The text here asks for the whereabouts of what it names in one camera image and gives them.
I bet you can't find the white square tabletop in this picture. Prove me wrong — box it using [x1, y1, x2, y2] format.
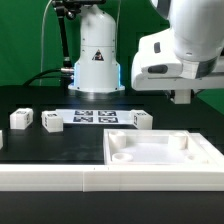
[103, 129, 224, 166]

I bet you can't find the fiducial tag sheet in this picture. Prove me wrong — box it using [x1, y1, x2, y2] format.
[56, 109, 132, 125]

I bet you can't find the white U-shaped obstacle fence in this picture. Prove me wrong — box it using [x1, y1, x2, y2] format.
[0, 132, 224, 193]

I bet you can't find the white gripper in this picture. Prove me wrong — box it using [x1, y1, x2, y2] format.
[131, 29, 224, 91]

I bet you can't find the black cable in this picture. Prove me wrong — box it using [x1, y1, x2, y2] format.
[22, 67, 75, 87]

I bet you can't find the white cable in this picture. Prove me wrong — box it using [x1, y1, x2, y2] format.
[39, 0, 54, 87]

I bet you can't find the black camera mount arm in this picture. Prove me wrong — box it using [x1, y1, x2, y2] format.
[52, 0, 106, 67]

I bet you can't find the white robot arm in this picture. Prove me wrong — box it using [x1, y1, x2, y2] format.
[69, 0, 224, 102]

